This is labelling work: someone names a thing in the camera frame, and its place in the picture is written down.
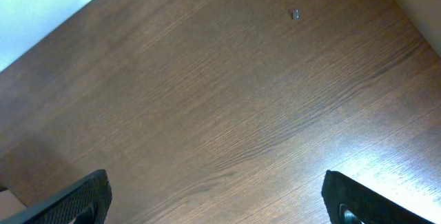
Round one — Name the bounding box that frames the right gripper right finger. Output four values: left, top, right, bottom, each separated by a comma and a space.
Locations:
321, 170, 432, 224

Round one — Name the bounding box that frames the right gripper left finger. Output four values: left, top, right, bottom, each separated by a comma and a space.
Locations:
1, 170, 112, 224

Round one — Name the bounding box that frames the small metal screw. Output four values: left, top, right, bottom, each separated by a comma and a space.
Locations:
292, 9, 300, 20

